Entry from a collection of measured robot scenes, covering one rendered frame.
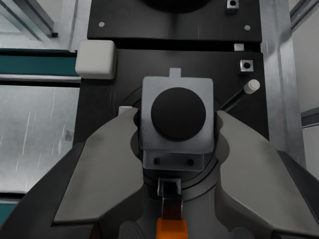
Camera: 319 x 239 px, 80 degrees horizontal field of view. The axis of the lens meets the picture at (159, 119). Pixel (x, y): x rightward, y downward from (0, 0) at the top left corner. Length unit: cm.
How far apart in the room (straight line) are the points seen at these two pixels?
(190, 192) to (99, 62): 18
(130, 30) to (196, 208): 24
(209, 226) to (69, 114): 25
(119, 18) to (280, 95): 25
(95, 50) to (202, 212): 23
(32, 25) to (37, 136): 16
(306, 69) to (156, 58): 30
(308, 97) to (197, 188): 30
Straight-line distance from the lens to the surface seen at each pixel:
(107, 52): 26
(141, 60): 27
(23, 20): 31
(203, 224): 25
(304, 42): 49
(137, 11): 31
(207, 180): 22
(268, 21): 35
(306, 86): 46
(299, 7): 40
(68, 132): 27
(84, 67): 26
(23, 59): 36
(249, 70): 27
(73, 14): 35
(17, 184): 36
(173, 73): 17
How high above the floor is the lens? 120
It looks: 78 degrees down
